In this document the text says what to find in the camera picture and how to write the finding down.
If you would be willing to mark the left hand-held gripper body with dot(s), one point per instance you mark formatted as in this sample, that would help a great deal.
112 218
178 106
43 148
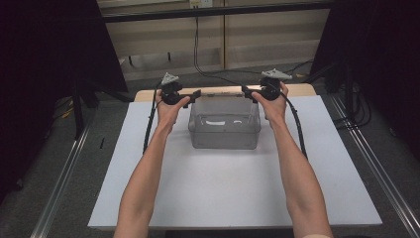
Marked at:
171 92

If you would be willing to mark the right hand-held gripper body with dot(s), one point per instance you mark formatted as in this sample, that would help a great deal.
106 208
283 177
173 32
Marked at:
270 87

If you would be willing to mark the transparent grey box lid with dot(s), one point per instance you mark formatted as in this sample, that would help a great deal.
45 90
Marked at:
224 94

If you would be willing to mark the transparent grey plastic box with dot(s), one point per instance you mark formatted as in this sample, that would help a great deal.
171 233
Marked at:
224 132

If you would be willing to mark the person's left hand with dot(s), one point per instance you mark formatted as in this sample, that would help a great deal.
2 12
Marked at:
168 114

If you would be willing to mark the person's right hand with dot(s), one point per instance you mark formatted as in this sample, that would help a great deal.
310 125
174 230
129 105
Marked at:
275 110

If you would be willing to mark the beige wooden cabinet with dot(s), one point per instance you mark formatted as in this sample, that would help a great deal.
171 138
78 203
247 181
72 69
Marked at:
264 33

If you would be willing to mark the black metal stand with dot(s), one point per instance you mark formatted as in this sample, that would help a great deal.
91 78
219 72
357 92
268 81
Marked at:
346 89
79 105

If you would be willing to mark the dark curtain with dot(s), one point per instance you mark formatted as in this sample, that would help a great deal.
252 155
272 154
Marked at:
49 66
379 49

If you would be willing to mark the white wall socket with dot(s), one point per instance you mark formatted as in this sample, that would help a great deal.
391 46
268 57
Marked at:
201 3

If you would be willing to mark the aluminium floor rail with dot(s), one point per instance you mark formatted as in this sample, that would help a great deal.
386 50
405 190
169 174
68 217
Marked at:
59 185
379 168

